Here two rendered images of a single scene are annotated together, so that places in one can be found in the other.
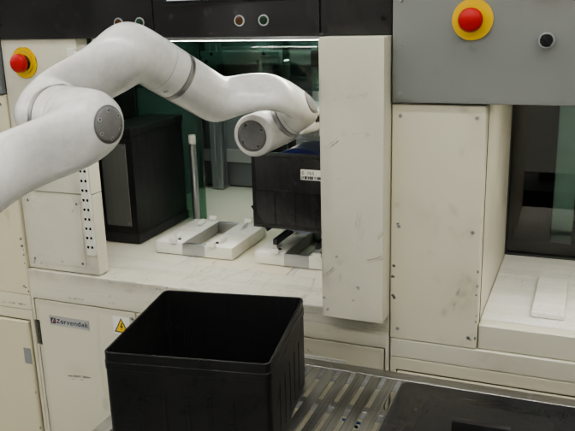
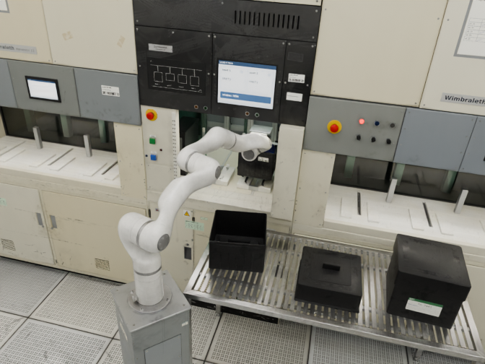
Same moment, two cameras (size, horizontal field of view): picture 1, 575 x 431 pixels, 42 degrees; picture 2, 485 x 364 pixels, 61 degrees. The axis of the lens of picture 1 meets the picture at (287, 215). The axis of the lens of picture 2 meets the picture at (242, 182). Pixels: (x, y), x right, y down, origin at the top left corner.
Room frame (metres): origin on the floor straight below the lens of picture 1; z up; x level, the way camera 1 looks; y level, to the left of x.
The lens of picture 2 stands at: (-0.46, 0.44, 2.15)
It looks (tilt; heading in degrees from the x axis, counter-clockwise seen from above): 30 degrees down; 349
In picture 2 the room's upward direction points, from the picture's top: 3 degrees clockwise
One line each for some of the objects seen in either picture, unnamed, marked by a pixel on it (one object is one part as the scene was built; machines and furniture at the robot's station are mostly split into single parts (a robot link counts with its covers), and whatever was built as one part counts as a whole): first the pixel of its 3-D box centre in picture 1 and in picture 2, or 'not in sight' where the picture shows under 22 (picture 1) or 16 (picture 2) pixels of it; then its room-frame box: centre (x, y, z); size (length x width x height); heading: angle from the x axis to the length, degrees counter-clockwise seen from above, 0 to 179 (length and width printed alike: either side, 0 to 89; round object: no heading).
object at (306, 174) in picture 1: (310, 170); (259, 153); (1.74, -0.06, 1.08); 0.24 x 0.20 x 0.32; 67
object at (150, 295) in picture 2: not in sight; (149, 282); (0.93, 0.58, 0.85); 0.19 x 0.19 x 0.18
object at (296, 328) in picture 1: (213, 368); (238, 240); (1.20, 0.14, 0.85); 0.28 x 0.28 x 0.17; 77
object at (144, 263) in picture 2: not in sight; (140, 240); (0.95, 0.60, 1.07); 0.19 x 0.12 x 0.24; 47
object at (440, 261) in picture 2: not in sight; (424, 279); (0.79, -0.65, 0.89); 0.29 x 0.29 x 0.25; 64
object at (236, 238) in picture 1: (212, 236); (215, 172); (1.84, 0.19, 0.89); 0.22 x 0.21 x 0.04; 158
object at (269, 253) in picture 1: (311, 245); (256, 180); (1.74, -0.06, 0.89); 0.22 x 0.21 x 0.04; 158
